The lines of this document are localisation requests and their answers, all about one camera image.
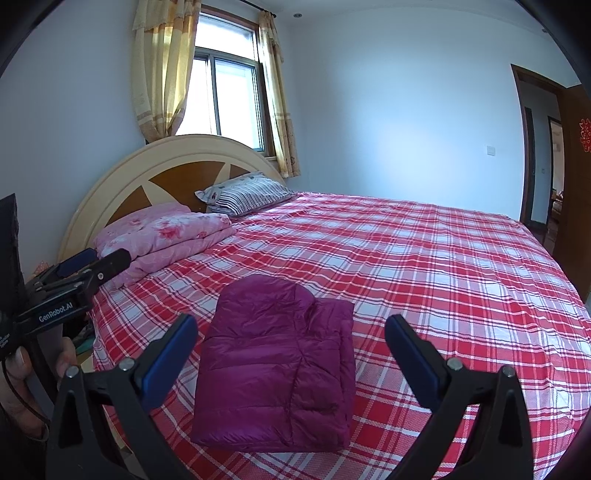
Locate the magenta quilted down jacket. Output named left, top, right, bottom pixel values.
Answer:
left=190, top=275, right=356, bottom=453

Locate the person's left hand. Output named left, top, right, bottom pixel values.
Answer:
left=1, top=337, right=77, bottom=438

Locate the pink floral folded quilt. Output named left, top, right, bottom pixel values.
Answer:
left=93, top=203, right=235, bottom=290

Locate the cream and brown headboard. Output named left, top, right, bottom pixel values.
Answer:
left=58, top=134, right=283, bottom=261

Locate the striped grey pillow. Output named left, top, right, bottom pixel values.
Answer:
left=194, top=172, right=296, bottom=218

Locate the red plaid bed sheet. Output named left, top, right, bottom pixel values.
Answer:
left=92, top=193, right=590, bottom=479

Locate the right yellow curtain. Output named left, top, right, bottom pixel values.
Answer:
left=257, top=10, right=301, bottom=178

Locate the yellow curtain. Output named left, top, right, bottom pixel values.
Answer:
left=257, top=10, right=301, bottom=178
left=131, top=0, right=201, bottom=143

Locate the brown wooden door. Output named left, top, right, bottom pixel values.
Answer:
left=554, top=85, right=590, bottom=301

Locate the left yellow curtain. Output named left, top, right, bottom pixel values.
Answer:
left=131, top=0, right=201, bottom=143

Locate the black curtain rod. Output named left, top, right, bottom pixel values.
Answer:
left=239, top=0, right=276, bottom=18

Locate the red double happiness decoration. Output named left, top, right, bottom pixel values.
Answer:
left=579, top=118, right=591, bottom=153

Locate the window with brown frame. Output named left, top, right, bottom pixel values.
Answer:
left=177, top=6, right=274, bottom=156

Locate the dark brown door frame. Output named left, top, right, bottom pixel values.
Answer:
left=511, top=64, right=565, bottom=243

